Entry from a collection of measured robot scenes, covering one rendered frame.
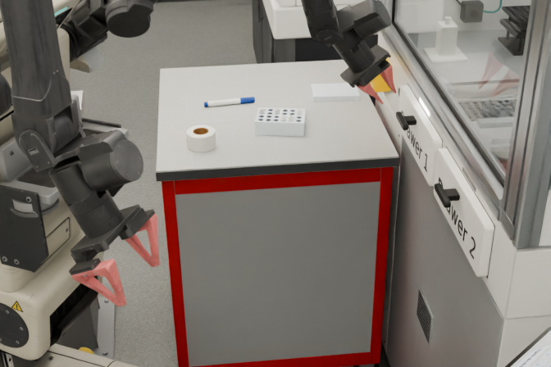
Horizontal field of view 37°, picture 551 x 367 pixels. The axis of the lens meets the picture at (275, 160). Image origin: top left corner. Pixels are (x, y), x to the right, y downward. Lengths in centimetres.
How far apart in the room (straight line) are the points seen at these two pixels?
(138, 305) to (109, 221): 163
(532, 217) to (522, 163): 9
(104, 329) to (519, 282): 156
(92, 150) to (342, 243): 113
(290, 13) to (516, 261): 137
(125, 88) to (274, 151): 235
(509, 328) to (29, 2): 94
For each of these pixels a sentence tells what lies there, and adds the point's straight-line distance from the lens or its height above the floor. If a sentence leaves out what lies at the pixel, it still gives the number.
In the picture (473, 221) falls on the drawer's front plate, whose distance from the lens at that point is 150.
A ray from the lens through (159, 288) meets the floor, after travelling 281.
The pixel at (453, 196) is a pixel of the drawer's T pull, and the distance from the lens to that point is 156.
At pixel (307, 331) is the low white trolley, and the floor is 23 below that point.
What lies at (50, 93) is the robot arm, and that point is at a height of 128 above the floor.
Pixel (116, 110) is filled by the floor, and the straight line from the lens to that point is 405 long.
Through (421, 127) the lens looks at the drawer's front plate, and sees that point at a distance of 180.
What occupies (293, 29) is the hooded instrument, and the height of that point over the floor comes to 83.
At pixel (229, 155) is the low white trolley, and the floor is 76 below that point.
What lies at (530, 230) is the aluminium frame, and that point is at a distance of 137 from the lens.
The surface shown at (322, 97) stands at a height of 77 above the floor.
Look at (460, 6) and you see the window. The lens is 163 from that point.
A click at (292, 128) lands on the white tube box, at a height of 78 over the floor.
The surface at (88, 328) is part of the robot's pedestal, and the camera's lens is 255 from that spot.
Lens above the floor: 171
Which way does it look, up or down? 29 degrees down
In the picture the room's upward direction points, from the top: 1 degrees counter-clockwise
